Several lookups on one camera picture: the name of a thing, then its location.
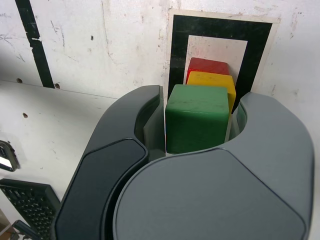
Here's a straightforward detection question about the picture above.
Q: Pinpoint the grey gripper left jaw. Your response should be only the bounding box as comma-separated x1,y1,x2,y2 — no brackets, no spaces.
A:
53,84,167,240

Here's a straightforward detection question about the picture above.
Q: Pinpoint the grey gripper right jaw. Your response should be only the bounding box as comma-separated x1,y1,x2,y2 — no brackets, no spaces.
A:
106,91,316,240

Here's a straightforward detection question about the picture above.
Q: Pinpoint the green cube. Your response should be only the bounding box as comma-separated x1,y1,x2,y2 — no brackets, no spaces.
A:
164,84,230,155

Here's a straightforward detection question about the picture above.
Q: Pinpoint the yellow cube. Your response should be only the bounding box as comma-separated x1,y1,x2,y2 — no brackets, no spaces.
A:
186,71,237,115

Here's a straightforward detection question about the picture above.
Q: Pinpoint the red cube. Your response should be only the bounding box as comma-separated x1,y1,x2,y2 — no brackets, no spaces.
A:
186,57,230,85

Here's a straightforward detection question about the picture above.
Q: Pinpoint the black tape square outline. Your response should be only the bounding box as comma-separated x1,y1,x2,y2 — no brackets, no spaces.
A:
168,14,274,101

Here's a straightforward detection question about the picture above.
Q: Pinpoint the black grid panel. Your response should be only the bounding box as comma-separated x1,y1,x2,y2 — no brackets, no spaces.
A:
0,178,61,240

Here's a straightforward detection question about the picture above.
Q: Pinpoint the black tape strip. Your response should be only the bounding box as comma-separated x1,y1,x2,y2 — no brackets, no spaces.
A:
14,0,55,89

